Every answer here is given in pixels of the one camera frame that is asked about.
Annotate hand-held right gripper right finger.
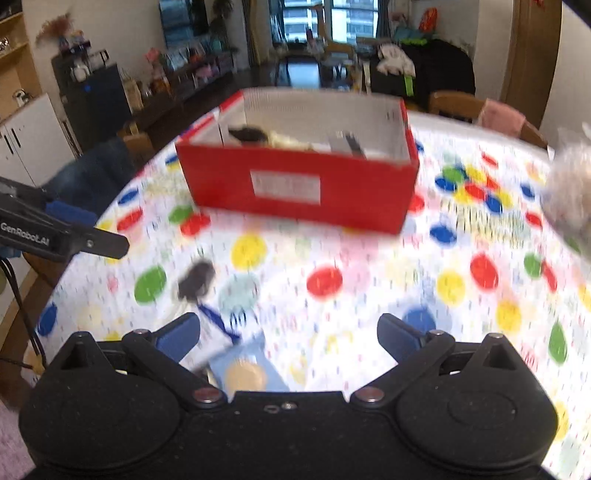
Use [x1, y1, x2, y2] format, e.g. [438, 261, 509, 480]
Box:
[349, 313, 539, 409]

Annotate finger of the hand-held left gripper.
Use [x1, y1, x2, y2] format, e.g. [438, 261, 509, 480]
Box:
[0, 176, 99, 228]
[65, 225, 131, 261]

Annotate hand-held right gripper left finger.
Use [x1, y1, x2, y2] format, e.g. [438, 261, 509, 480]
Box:
[44, 313, 228, 411]

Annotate white blue snack packet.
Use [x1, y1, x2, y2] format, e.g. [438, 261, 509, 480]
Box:
[181, 304, 244, 371]

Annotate light blue snack packet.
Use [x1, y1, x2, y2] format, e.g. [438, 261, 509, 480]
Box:
[209, 331, 290, 394]

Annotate red cardboard box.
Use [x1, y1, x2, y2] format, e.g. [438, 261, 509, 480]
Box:
[175, 89, 421, 235]

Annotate green silver snack packet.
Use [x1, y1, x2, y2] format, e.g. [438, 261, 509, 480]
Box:
[327, 131, 369, 160]

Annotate pale yellow snack packet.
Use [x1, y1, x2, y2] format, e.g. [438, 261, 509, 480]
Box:
[270, 132, 325, 152]

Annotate dark blue jeans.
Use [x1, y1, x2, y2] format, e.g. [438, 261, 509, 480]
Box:
[43, 137, 140, 219]

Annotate small dark snack packet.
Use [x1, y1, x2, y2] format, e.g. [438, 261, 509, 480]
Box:
[177, 260, 218, 302]

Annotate dotted tablecloth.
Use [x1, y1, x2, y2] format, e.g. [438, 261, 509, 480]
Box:
[34, 111, 591, 480]

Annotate white cabinet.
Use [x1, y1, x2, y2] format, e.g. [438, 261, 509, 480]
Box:
[0, 92, 78, 188]

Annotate wooden chair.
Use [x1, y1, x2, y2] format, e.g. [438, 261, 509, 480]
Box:
[427, 90, 549, 149]
[117, 121, 156, 171]

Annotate black cabinet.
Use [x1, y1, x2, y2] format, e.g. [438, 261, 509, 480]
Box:
[51, 54, 136, 154]

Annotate wooden shelf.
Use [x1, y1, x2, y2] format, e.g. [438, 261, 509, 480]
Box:
[0, 0, 43, 124]

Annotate low dark media cabinet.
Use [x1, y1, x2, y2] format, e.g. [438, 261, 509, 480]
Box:
[129, 50, 237, 131]

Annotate dried flower decoration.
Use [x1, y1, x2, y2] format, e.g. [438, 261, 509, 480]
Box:
[34, 13, 75, 48]

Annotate clear plastic bag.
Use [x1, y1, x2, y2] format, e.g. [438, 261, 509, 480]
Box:
[539, 128, 591, 260]

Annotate pink cloth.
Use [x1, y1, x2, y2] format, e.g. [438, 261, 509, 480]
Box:
[477, 99, 527, 139]

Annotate black sofa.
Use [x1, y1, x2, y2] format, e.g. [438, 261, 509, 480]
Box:
[368, 39, 476, 112]

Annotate white garment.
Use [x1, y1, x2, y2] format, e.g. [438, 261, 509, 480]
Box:
[377, 43, 417, 78]

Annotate wooden door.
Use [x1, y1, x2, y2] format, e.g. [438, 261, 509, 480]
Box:
[500, 0, 563, 131]

